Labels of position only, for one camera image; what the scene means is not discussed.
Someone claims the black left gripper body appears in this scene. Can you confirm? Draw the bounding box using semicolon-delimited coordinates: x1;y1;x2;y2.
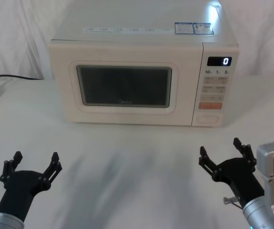
0;169;51;224

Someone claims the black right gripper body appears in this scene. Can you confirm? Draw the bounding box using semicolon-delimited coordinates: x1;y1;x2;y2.
212;156;265;208

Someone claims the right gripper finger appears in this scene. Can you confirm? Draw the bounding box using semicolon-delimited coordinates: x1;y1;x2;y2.
233;137;257;173
198;146;221;182

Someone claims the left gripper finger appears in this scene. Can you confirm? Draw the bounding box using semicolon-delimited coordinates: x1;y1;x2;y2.
0;151;23;185
38;152;63;189

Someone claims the cream oven door with window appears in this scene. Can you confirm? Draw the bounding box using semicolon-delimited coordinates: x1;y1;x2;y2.
48;40;204;126

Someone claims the white table cloth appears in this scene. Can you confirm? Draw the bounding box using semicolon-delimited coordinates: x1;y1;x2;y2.
0;75;274;229

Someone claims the oven control panel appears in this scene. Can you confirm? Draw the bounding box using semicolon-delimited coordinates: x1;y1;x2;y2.
192;42;239;127

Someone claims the white curtain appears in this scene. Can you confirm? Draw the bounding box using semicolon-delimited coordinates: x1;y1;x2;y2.
0;0;274;81

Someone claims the blue bordered sticker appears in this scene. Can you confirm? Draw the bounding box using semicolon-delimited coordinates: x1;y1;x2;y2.
174;22;195;35
193;22;215;36

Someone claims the cream microwave oven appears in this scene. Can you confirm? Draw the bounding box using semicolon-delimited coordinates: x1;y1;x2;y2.
48;0;239;127

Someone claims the long white sticker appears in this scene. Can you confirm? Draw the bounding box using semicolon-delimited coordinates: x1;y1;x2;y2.
82;26;172;34

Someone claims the right gripper cable with plug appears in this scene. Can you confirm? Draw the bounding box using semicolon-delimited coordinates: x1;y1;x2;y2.
223;196;245;211

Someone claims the black power cable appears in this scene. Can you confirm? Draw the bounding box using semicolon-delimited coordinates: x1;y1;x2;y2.
0;74;44;87

